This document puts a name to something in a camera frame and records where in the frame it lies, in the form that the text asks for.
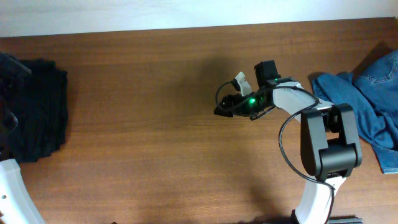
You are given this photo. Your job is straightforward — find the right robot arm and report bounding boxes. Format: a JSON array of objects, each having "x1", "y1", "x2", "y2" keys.
[{"x1": 214, "y1": 60, "x2": 363, "y2": 224}]

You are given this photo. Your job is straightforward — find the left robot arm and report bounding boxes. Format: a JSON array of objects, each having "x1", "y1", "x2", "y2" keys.
[{"x1": 1, "y1": 53, "x2": 45, "y2": 223}]

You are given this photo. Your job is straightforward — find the black fabric storage container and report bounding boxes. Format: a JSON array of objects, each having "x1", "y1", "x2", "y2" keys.
[{"x1": 8, "y1": 59, "x2": 68, "y2": 163}]

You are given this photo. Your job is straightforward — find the blue denim jeans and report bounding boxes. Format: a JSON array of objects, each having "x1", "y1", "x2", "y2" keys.
[{"x1": 312, "y1": 50, "x2": 397, "y2": 174}]

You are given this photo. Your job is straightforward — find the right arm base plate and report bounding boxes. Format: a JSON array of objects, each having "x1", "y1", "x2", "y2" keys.
[{"x1": 328, "y1": 217, "x2": 363, "y2": 224}]

